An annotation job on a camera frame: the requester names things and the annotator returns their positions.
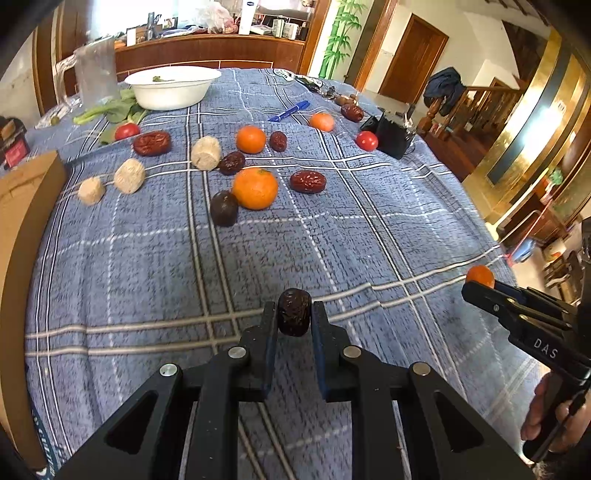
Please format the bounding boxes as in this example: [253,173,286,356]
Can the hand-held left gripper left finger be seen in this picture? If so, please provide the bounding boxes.
[55,301,280,480]

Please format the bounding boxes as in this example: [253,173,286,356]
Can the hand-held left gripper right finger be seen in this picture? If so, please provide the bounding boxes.
[310,300,536,480]

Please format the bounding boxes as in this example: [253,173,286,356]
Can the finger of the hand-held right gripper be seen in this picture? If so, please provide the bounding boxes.
[463,281,573,330]
[495,282,580,319]

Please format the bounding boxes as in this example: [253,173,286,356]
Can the dark wrinkled date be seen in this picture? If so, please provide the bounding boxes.
[277,288,312,337]

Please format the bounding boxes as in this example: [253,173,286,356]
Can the dark round passion fruit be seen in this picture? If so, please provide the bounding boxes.
[211,190,239,227]

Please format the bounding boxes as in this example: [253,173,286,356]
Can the large orange mandarin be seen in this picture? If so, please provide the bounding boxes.
[232,167,280,210]

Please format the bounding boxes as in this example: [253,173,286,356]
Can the large beige cake piece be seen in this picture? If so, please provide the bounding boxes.
[191,136,223,171]

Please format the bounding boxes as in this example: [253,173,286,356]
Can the small beige cake piece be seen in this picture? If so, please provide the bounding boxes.
[77,177,106,205]

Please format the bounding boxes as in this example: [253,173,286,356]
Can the brown cardboard tray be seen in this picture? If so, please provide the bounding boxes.
[0,150,70,467]

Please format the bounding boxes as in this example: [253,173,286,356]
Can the person's right hand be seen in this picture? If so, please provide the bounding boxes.
[521,373,591,455]

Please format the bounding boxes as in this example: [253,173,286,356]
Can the blue plaid tablecloth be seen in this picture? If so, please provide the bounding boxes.
[23,67,546,480]

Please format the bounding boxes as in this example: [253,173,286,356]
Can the black box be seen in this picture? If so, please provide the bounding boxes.
[361,111,416,160]

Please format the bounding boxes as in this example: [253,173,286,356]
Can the wooden stair railing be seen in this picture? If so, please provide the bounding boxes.
[416,78,527,153]

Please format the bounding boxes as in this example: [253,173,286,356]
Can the medium orange mandarin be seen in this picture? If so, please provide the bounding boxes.
[236,126,267,154]

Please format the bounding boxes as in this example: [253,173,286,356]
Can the dark blue jacket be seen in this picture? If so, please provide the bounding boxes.
[424,67,465,116]

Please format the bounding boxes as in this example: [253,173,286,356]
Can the large red date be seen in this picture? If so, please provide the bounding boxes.
[133,131,172,157]

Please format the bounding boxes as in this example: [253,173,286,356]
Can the blue marker pen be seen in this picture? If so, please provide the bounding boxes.
[268,100,310,123]

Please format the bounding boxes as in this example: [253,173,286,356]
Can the brown wooden door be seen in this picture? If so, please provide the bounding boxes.
[379,14,448,104]

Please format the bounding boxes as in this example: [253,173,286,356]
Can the bunch of keys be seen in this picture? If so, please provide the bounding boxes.
[293,76,340,100]

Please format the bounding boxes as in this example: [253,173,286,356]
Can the white bowl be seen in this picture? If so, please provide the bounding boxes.
[124,65,222,110]

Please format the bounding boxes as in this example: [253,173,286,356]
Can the green leafy vegetable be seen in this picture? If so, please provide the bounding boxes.
[74,88,148,144]

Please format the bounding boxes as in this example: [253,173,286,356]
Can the wooden sideboard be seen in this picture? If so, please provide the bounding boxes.
[113,34,308,79]

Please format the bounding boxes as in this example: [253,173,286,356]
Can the clear plastic pitcher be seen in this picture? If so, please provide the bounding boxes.
[53,36,120,109]

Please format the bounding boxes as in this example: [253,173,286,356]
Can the dark jar with red label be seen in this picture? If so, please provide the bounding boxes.
[0,116,31,169]

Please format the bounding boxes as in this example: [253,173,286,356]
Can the white bottle with blue cap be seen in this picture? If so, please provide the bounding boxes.
[240,0,259,35]

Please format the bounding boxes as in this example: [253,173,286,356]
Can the clear plastic bag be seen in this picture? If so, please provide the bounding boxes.
[194,1,241,35]

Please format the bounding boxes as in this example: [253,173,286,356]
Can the gold frame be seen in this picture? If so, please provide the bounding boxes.
[462,28,591,222]

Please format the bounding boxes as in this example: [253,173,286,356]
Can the green bamboo wall decor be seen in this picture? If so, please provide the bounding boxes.
[318,0,365,79]

